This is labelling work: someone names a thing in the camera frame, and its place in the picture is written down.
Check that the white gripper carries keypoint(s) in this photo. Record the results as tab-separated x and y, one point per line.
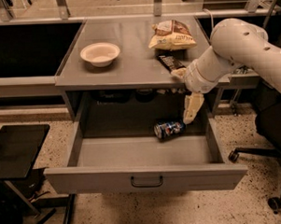
195	81

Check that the blue pepsi can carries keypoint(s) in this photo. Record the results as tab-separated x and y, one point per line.
165	129

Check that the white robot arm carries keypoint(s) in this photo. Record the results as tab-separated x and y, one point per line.
233	43

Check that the grey open top drawer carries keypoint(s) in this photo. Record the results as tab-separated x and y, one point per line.
104	154

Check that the grey counter cabinet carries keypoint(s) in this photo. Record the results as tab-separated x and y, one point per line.
136	68

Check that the dark snack bar packet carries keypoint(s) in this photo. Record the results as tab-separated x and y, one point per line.
171	63

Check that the yellow chip bag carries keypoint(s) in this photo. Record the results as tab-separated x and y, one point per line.
171	35

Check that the black office chair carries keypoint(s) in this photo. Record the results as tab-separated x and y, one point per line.
266	101

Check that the white paper bowl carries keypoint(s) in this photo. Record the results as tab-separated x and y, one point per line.
100	54

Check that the black side table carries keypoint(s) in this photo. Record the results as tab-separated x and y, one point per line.
19	148

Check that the black drawer handle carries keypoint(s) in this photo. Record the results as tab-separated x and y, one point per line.
147	183

